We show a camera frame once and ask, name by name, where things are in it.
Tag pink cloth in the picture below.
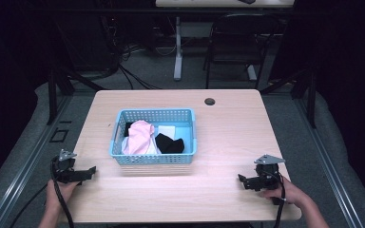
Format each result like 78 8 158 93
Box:
122 120 156 156

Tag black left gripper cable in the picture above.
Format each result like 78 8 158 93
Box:
9 155 76 228

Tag black cloth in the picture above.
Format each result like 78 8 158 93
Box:
124 122 135 138

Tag black metal stand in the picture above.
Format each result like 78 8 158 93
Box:
259 67 318 129
45 66 107 125

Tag black chair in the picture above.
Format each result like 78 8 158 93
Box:
202 12 280 90

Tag white desk leg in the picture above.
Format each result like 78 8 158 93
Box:
173 15 184 82

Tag small white cloth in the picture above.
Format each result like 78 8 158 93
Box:
157 124 176 141

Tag person's right hand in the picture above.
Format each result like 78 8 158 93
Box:
259 176 309 207

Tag black sock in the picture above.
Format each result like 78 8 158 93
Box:
154 132 185 155

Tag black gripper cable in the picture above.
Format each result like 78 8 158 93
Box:
261 170 287 228
9 155 76 228

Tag blue plastic basket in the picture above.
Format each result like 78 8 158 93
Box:
108 107 198 165

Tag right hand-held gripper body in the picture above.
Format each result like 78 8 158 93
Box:
248 154 287 205

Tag black floor cables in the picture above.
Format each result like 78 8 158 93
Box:
101 18 179 91

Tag metal floor rail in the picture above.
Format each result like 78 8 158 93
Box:
0 94 74 228
293 94 365 228

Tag person's left hand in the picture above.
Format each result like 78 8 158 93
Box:
45 178 82 211

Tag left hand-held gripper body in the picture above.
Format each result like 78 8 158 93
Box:
50 148 87 185

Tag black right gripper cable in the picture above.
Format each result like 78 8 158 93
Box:
261 170 287 228

